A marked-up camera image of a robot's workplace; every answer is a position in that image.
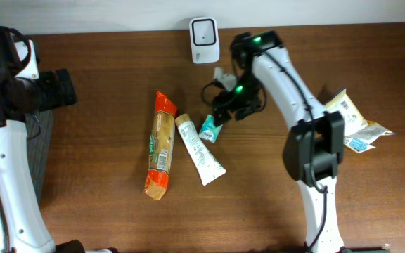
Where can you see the orange spaghetti packet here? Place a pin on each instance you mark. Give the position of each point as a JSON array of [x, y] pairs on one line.
[[161, 143]]

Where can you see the white barcode scanner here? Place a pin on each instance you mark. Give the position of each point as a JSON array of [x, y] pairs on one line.
[[204, 38]]

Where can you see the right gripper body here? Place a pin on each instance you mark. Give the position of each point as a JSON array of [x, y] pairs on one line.
[[230, 106]]

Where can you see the grey plastic mesh basket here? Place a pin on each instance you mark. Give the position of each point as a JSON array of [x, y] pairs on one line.
[[39, 132]]

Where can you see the white tube with tan cap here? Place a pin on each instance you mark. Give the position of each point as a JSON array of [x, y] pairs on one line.
[[206, 164]]

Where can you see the teal tissue pack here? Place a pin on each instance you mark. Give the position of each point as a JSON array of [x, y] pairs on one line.
[[209, 132]]

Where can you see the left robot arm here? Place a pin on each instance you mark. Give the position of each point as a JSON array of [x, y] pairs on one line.
[[24, 91]]

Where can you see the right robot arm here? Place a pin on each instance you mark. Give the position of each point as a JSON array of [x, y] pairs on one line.
[[314, 147]]

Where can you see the cream snack bag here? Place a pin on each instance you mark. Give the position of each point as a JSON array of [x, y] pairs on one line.
[[359, 132]]

